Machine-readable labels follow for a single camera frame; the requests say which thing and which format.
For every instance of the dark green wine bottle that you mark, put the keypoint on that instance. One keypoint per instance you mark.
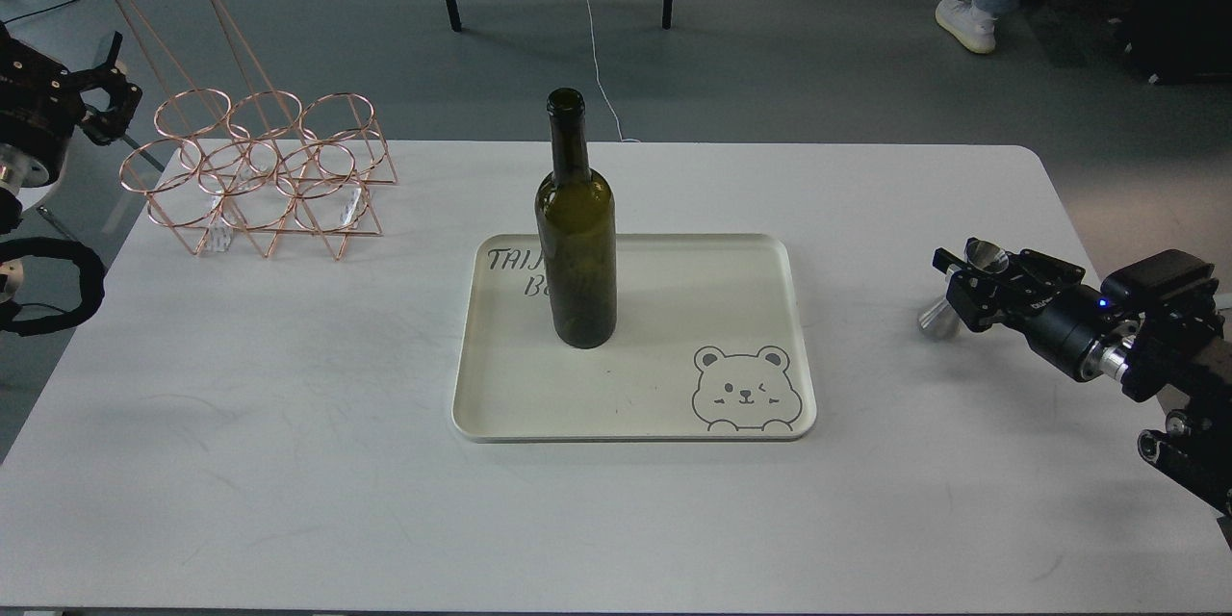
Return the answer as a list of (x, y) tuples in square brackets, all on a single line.
[(576, 229)]

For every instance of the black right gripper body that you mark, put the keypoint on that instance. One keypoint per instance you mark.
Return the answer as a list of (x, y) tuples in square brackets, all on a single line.
[(1073, 331)]

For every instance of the cream bear serving tray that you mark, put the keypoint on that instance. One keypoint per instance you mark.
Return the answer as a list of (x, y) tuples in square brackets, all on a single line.
[(708, 347)]

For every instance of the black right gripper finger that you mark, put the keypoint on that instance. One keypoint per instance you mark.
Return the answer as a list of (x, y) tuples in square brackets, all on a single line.
[(1030, 272), (982, 286)]

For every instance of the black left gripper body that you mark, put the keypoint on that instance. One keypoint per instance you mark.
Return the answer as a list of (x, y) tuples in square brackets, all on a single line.
[(36, 123)]

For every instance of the copper wire wine rack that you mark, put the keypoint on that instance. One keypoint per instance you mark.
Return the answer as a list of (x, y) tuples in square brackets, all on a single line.
[(256, 163)]

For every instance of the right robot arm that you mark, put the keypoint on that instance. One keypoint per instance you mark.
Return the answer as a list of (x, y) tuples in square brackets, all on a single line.
[(1151, 325)]

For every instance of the black equipment case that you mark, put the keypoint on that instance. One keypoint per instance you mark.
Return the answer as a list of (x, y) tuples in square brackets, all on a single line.
[(1178, 41)]

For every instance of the steel double jigger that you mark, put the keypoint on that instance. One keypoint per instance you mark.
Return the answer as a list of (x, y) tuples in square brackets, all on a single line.
[(939, 321)]

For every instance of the white sneaker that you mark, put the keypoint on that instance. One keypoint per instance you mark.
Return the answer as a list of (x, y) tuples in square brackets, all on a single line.
[(973, 28)]

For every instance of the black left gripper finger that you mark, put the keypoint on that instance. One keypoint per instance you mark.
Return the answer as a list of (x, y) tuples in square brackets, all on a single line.
[(103, 126)]

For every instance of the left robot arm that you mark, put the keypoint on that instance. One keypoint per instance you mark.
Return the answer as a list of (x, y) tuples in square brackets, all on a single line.
[(25, 254)]

